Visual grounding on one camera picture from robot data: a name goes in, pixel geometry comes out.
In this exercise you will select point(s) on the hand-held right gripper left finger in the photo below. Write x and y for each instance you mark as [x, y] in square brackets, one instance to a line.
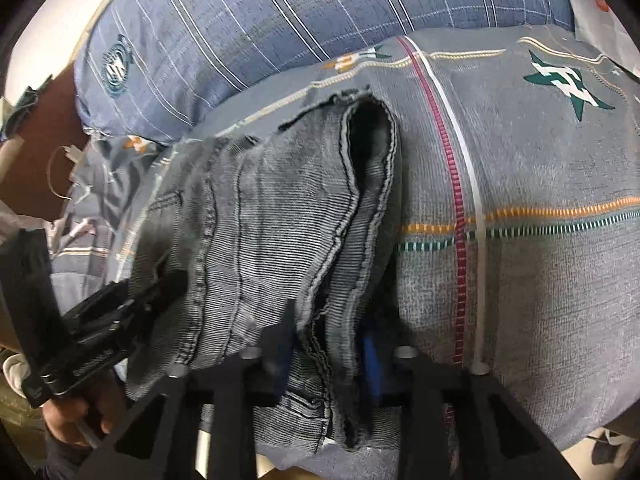
[280, 357]

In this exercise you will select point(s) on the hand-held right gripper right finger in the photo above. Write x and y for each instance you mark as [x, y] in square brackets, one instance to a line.
[372, 362]

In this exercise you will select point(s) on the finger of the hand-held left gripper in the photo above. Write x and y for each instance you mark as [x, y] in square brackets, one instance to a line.
[150, 296]

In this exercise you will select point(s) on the grey denim pants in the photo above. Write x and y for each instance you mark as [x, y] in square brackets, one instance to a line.
[280, 220]

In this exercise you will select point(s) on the person's left hand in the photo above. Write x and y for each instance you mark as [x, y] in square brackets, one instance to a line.
[75, 420]

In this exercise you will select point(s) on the brown wooden bedside table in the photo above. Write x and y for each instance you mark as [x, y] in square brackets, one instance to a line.
[45, 120]

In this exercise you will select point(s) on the grey patterned quilt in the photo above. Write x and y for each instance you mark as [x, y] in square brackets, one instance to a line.
[525, 270]

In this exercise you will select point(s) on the dark green cloth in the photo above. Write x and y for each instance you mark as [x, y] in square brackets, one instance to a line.
[27, 102]

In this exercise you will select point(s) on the blue plaid pillow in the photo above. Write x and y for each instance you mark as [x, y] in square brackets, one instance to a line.
[250, 35]

